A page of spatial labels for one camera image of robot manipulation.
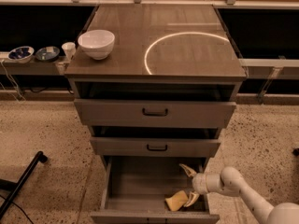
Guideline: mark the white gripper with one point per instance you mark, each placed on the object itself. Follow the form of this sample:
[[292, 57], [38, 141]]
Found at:
[[198, 183]]

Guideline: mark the yellow sponge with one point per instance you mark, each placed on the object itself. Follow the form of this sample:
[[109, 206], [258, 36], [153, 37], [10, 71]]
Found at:
[[176, 201]]

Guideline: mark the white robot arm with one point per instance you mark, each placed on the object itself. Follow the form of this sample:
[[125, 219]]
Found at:
[[229, 182]]

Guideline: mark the bottom drawer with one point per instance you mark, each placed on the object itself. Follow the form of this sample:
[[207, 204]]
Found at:
[[137, 187]]

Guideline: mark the drawer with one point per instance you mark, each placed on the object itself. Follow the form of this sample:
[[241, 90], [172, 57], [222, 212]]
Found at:
[[155, 142], [137, 187], [153, 105]]

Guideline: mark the grey wooden drawer cabinet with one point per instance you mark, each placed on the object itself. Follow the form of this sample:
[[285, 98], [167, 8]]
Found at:
[[160, 44]]

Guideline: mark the middle drawer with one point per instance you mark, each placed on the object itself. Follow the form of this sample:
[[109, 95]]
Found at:
[[155, 142]]

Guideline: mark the top drawer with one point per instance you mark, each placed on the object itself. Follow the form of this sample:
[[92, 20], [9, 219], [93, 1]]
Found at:
[[153, 105]]

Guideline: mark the black metal stand leg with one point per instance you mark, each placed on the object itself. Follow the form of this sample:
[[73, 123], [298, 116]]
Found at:
[[13, 188]]

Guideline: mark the white ceramic bowl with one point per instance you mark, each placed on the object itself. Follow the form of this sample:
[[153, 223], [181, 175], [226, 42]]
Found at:
[[97, 44]]

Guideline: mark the white paper cup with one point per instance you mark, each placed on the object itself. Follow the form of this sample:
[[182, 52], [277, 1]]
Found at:
[[69, 49]]

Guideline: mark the dark blue shallow bowl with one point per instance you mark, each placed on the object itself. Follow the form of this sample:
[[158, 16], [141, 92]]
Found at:
[[48, 54]]

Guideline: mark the blue patterned bowl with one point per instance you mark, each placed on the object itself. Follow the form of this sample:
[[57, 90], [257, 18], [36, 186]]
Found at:
[[22, 54]]

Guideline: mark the low side shelf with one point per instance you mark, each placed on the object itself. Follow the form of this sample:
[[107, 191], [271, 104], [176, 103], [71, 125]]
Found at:
[[33, 68]]

